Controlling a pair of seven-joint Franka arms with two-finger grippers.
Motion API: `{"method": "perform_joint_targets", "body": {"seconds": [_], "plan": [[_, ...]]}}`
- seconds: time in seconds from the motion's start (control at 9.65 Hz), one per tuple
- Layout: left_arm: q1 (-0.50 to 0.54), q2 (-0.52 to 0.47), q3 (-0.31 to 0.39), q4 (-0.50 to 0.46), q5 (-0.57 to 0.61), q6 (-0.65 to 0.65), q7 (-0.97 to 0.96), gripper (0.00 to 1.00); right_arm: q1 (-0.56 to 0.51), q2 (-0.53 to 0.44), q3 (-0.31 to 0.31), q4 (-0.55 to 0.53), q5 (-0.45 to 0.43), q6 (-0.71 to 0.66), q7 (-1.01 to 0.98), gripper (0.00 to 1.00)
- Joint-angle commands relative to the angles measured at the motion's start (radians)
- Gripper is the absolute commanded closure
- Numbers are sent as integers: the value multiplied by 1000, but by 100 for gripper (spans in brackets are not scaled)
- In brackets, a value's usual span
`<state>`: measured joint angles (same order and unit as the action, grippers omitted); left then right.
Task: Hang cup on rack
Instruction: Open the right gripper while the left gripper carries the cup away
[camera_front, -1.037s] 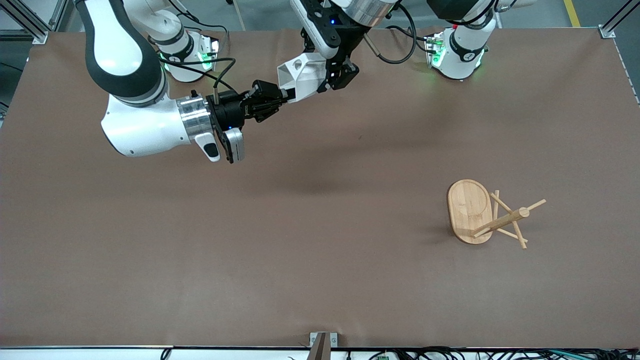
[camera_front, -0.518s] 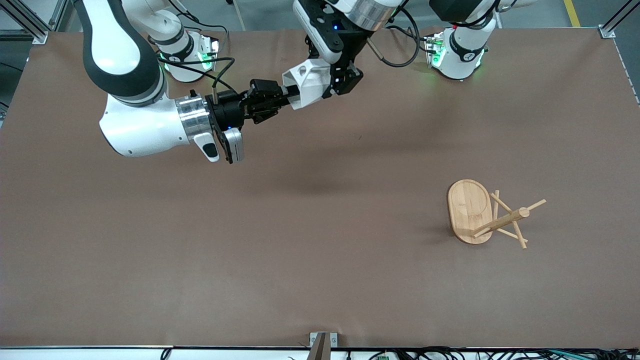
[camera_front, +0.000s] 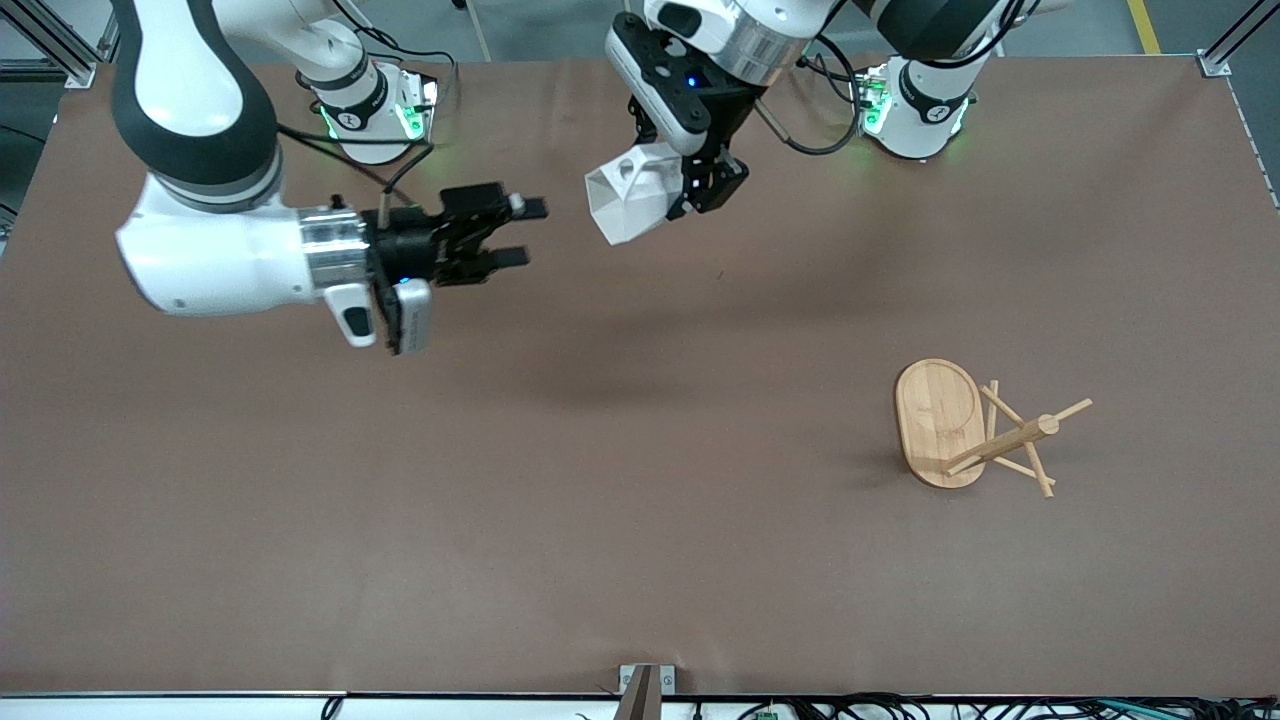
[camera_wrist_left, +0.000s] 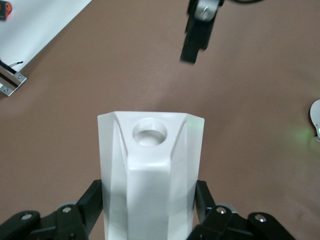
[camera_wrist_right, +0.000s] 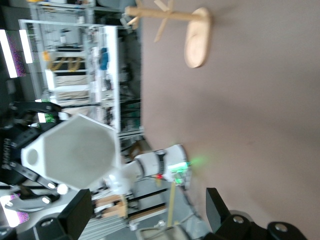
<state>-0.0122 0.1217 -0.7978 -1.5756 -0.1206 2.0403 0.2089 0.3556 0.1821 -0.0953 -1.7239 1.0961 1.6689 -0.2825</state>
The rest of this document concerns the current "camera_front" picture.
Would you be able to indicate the white faceted cup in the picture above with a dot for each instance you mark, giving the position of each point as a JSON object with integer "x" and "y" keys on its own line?
{"x": 630, "y": 205}

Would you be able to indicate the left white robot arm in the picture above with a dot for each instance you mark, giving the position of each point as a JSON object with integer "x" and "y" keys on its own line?
{"x": 920, "y": 110}

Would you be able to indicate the metal table edge bracket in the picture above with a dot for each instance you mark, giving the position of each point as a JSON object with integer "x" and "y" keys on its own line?
{"x": 665, "y": 678}

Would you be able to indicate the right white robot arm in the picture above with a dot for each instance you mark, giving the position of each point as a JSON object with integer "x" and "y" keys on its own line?
{"x": 200, "y": 250}

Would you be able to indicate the white table edge rail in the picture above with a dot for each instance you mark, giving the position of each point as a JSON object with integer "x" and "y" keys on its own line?
{"x": 150, "y": 707}

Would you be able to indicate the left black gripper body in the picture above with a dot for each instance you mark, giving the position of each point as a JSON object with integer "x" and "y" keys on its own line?
{"x": 722, "y": 126}

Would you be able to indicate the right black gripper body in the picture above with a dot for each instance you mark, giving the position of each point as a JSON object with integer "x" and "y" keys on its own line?
{"x": 412, "y": 248}

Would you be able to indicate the brown post under bracket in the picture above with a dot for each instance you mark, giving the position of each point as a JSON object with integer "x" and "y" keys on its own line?
{"x": 640, "y": 700}

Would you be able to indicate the wooden cup rack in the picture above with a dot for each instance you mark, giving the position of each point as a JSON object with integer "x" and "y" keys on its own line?
{"x": 938, "y": 420}

